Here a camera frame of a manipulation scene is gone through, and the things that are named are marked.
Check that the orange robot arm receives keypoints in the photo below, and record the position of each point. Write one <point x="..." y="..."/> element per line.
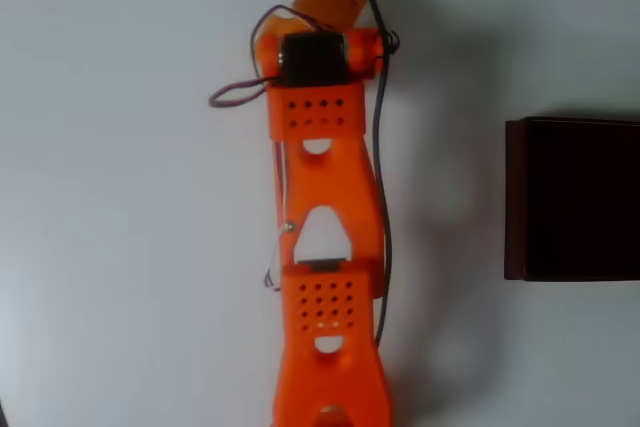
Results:
<point x="325" y="182"/>

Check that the dark red box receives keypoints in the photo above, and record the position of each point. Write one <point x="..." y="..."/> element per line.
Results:
<point x="580" y="197"/>

